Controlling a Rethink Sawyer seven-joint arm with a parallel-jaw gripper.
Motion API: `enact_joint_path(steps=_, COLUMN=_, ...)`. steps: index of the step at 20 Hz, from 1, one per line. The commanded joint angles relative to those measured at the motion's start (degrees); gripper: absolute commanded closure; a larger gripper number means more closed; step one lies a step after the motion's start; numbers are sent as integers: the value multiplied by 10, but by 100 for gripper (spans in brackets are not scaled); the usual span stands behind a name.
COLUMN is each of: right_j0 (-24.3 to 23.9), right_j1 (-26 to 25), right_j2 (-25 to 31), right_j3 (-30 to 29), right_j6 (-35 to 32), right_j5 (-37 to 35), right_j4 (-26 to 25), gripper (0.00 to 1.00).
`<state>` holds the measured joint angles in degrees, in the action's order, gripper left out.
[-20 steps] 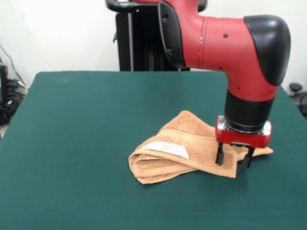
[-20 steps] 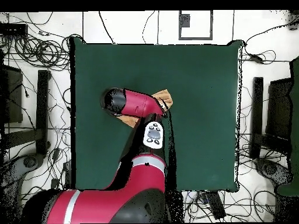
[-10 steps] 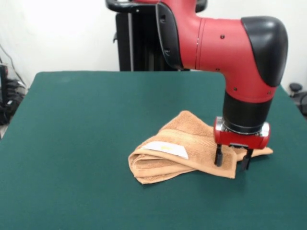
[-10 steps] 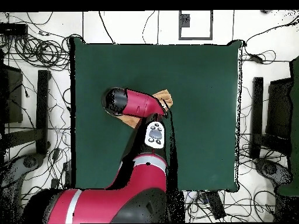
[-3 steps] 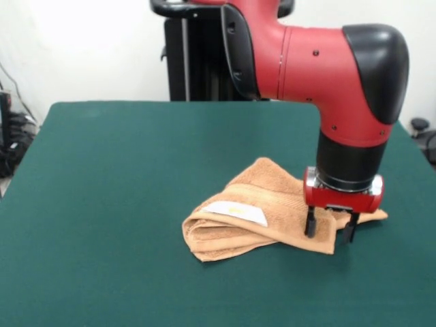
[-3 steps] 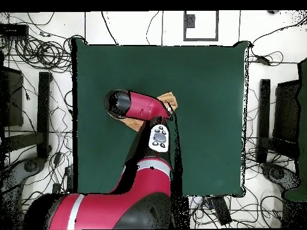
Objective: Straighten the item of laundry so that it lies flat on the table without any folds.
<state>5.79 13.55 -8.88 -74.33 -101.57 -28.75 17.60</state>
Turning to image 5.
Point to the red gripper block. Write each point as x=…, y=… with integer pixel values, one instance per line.
x=344, y=201

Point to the grey office chair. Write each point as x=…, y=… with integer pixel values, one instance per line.
x=419, y=124

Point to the black upright device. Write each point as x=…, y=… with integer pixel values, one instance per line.
x=5, y=116

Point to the dark green table cloth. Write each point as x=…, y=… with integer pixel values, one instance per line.
x=102, y=204

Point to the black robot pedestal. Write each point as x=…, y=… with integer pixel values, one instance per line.
x=201, y=68

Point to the tan terry towel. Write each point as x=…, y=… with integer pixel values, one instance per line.
x=255, y=201

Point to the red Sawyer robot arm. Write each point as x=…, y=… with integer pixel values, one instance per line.
x=306, y=61

